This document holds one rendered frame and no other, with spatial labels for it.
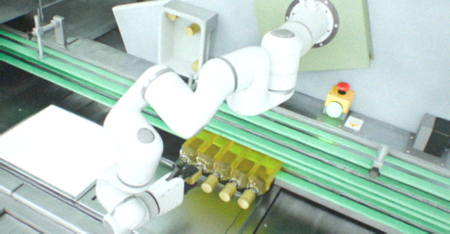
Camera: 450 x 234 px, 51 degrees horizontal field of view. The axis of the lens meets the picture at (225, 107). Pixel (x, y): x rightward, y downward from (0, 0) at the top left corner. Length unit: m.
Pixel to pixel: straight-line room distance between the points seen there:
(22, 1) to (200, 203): 1.08
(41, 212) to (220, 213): 0.53
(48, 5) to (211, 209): 1.14
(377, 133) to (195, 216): 0.60
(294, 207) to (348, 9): 0.66
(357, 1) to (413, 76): 0.28
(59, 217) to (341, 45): 0.95
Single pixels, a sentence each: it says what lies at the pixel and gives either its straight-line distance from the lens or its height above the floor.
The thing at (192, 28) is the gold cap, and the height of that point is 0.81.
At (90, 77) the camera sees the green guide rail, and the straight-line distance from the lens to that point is 1.75.
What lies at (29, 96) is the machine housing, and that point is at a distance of 2.04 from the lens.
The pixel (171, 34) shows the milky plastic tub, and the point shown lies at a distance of 1.66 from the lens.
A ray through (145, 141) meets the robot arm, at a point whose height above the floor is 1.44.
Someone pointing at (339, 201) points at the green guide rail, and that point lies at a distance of 1.47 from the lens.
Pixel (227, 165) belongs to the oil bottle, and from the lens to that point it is 1.40.
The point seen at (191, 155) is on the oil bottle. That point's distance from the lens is 1.43.
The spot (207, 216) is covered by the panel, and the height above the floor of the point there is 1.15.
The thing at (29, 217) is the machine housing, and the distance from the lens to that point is 1.53.
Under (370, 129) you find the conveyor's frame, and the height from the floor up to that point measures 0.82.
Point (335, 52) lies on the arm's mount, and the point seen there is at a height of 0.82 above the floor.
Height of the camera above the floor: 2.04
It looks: 49 degrees down
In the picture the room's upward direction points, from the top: 135 degrees counter-clockwise
